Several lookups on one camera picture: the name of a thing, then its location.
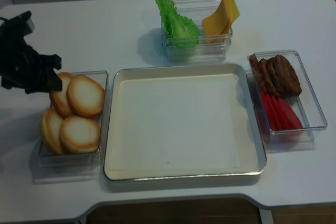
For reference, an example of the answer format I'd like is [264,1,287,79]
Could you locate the white parchment paper sheet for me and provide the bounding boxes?
[107,73,260,172]

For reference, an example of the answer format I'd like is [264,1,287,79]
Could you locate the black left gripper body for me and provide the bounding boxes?
[0,35,62,95]

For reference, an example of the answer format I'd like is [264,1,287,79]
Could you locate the white metal baking tray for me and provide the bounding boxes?
[103,62,268,182]

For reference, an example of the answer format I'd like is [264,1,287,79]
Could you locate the clear plastic bun container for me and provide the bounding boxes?
[38,70,109,167]

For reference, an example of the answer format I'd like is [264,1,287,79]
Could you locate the yellow cheese slices stack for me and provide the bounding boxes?
[202,0,240,44]

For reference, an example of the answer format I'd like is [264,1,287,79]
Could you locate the brown burger patty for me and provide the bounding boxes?
[249,54,260,79]
[272,55,302,98]
[266,58,284,97]
[259,58,274,95]

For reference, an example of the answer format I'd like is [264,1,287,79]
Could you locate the red tomato slices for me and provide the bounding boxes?
[260,91,303,131]

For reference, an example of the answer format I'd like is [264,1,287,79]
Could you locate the clear plastic patty tomato container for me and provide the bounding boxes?
[247,50,328,150]

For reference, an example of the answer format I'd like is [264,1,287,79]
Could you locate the toasted bun half front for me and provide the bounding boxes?
[59,115,100,153]

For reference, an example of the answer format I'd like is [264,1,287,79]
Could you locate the green lettuce leaf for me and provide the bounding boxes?
[155,0,201,47]

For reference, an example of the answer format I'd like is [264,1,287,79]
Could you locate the brown burger patty front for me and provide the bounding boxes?
[272,55,302,98]

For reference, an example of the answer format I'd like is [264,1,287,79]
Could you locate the clear plastic lettuce cheese container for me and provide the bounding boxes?
[161,0,233,62]

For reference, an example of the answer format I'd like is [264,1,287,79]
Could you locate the brown burger patty back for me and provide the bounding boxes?
[249,54,260,79]

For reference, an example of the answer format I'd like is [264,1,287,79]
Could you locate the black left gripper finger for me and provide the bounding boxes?
[39,69,62,92]

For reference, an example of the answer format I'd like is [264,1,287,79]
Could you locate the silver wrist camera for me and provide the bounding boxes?
[3,11,35,37]

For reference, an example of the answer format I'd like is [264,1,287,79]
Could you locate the toasted bun half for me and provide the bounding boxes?
[40,108,65,154]
[59,115,100,153]
[67,75,105,118]
[49,72,73,118]

